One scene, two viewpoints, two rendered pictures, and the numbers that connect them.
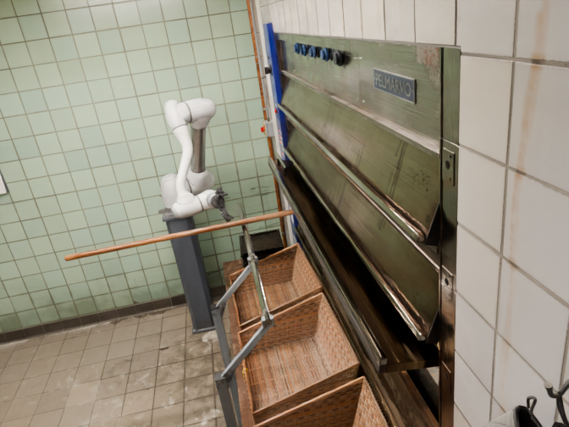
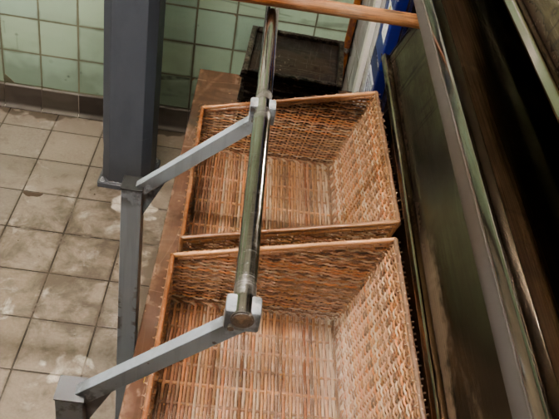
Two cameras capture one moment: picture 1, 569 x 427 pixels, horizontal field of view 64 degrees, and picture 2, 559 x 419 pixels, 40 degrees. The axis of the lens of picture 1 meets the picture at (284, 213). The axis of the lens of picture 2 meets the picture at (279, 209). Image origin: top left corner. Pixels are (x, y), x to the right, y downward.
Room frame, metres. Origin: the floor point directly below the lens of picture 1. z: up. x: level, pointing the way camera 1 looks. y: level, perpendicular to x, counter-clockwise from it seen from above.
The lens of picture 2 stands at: (0.74, 0.08, 1.88)
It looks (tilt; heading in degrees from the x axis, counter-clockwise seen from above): 39 degrees down; 2
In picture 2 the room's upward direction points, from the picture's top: 11 degrees clockwise
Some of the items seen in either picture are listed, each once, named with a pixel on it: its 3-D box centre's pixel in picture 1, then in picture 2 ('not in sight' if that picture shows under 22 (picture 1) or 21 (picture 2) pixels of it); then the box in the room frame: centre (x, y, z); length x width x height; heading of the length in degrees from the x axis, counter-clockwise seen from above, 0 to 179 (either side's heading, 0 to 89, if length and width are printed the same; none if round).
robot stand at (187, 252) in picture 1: (192, 270); (133, 61); (3.06, 0.76, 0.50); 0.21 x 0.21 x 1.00; 5
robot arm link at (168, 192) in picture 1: (174, 189); not in sight; (3.06, 0.75, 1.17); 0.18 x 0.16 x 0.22; 122
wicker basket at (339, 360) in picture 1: (294, 358); (276, 369); (1.69, 0.06, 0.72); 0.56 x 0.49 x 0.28; 8
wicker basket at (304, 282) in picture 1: (273, 291); (284, 180); (2.28, 0.13, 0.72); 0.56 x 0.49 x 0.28; 9
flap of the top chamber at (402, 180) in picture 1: (326, 119); not in sight; (1.73, -0.21, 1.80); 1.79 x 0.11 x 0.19; 7
